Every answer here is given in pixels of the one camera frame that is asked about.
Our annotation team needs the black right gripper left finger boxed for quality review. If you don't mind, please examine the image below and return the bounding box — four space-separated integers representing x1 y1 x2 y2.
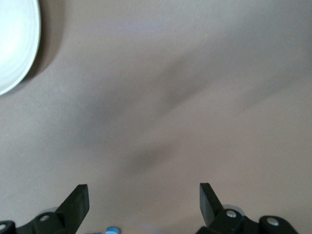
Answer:
14 184 90 234

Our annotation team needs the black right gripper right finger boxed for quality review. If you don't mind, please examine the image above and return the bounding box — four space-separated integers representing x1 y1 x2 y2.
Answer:
195 182 260 234

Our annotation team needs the brown table cover sheet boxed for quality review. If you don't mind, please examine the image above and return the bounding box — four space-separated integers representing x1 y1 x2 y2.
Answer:
0 0 312 234

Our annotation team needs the beige plate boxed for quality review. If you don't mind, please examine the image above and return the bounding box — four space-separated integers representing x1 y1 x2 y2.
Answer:
0 0 41 96

